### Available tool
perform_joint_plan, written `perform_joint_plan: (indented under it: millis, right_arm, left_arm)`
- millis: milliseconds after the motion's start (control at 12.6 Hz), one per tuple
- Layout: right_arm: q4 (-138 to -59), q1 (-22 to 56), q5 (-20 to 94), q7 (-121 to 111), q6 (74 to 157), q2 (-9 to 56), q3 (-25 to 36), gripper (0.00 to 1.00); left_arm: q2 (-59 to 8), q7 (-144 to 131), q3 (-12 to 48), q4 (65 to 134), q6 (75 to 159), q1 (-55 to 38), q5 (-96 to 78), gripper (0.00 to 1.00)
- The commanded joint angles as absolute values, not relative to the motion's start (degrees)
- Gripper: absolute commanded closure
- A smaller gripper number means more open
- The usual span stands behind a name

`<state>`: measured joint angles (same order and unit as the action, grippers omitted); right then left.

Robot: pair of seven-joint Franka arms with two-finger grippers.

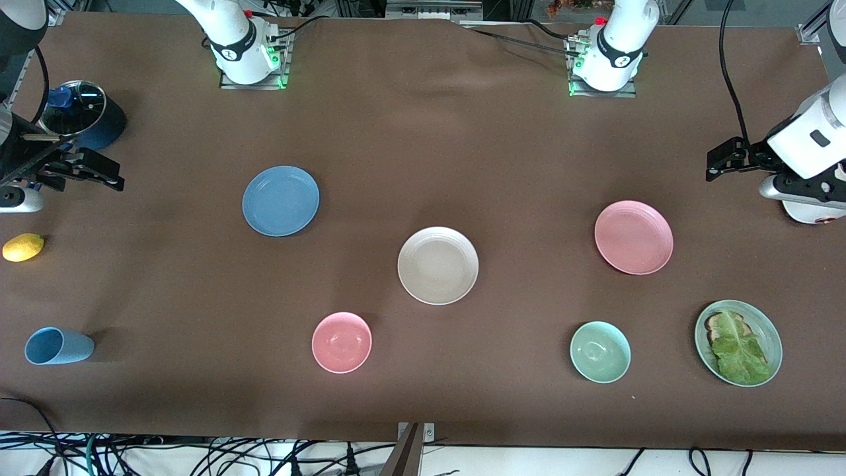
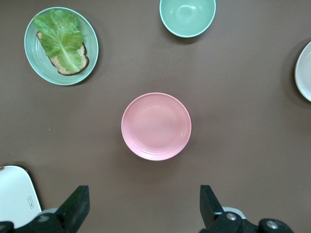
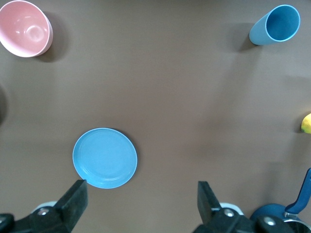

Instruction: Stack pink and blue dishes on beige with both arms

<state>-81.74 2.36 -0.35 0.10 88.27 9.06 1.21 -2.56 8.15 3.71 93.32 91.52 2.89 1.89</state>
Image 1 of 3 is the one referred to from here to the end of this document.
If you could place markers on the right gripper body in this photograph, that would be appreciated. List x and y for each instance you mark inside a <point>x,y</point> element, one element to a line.
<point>20,157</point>

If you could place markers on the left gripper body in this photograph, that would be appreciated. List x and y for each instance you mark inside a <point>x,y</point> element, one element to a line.
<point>757,159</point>

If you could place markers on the pink plate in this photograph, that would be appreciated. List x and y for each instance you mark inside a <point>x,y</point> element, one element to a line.
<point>633,238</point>

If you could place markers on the blue plate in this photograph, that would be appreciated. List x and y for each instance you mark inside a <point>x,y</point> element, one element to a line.
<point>281,201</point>

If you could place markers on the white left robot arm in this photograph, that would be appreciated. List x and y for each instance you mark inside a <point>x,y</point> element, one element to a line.
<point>618,46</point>

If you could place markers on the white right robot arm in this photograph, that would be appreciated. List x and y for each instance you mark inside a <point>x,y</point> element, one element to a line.
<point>238,39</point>

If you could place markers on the dark blue saucepan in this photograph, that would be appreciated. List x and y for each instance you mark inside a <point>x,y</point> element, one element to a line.
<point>109,129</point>

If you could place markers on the glass lid with blue knob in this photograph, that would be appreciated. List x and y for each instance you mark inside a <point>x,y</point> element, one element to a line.
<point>79,112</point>

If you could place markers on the white rounded appliance box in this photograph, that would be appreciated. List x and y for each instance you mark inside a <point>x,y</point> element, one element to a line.
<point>809,213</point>

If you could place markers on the yellow lemon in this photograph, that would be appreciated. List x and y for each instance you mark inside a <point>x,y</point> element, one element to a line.
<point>23,247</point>

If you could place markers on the toasted bread slice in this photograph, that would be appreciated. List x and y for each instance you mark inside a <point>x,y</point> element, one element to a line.
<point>714,324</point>

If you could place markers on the green plate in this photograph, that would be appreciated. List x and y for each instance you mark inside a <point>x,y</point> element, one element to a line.
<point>767,330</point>

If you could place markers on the blue cup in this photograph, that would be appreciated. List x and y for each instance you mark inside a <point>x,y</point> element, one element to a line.
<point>59,346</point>

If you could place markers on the green lettuce leaf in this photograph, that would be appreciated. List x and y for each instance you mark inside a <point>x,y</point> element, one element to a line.
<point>740,354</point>

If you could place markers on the green bowl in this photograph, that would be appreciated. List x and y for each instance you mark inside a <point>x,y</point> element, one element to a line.
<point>600,352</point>

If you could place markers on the pink bowl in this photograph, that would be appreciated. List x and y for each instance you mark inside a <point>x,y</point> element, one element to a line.
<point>342,342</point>

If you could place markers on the brown table cover cloth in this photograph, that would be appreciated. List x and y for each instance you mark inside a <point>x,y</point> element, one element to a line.
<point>423,132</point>

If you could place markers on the beige plate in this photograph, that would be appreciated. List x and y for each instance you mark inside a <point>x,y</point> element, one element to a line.
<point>437,266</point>

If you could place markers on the aluminium table edge rail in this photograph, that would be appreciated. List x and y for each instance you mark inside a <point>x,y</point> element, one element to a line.
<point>23,73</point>

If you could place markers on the aluminium frame profile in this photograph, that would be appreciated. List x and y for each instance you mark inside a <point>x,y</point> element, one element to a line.
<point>811,32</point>
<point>53,12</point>

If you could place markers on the grey metal mounting rail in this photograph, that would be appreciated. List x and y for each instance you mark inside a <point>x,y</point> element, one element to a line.
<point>433,8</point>

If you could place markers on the small metal bracket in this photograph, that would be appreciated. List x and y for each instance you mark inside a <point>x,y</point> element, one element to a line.
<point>429,431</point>

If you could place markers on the dark camera post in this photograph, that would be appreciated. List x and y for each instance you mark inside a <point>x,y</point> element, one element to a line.
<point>404,456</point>

